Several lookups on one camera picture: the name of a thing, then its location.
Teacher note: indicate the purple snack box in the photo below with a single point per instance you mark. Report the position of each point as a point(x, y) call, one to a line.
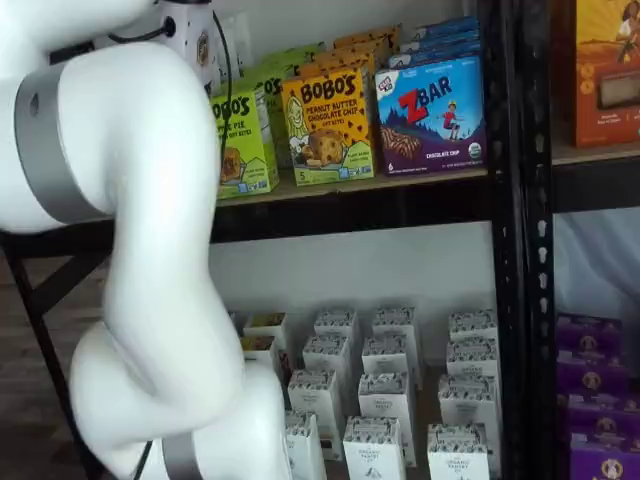
point(592, 372)
point(590, 332)
point(607, 462)
point(602, 415)

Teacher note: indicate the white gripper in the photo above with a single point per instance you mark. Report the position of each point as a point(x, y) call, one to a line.
point(195, 30)

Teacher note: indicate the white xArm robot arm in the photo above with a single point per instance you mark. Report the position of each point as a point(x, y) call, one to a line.
point(150, 150)

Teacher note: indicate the large orange cardboard box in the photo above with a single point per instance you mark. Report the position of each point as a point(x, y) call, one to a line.
point(600, 50)

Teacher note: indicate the green Bobo's apple pie box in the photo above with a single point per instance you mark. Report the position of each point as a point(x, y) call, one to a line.
point(270, 87)
point(305, 50)
point(280, 62)
point(250, 150)

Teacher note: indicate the blue purple Zbar box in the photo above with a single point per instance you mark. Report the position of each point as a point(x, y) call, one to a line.
point(440, 42)
point(430, 125)
point(445, 26)
point(435, 56)

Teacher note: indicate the white organic pantry boxes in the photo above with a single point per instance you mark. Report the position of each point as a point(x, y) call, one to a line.
point(425, 415)

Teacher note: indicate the white organic pantry box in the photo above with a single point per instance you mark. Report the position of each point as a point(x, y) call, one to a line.
point(472, 325)
point(472, 357)
point(312, 395)
point(457, 455)
point(325, 355)
point(394, 322)
point(372, 450)
point(384, 400)
point(467, 402)
point(336, 325)
point(302, 450)
point(386, 355)

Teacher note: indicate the yellow purely elizabeth box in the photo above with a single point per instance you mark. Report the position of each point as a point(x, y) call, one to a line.
point(259, 347)
point(265, 322)

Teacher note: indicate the black metal shelving rack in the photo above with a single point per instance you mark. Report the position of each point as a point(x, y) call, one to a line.
point(595, 187)
point(500, 200)

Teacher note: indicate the yellow Bobo's peanut butter box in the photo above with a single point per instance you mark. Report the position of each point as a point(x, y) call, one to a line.
point(327, 130)
point(370, 36)
point(357, 50)
point(340, 62)

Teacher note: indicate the tan wooden shelf board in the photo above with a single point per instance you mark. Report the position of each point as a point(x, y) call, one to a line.
point(287, 187)
point(600, 154)

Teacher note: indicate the white plastic sheet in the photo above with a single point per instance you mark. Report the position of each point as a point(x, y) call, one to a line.
point(595, 265)

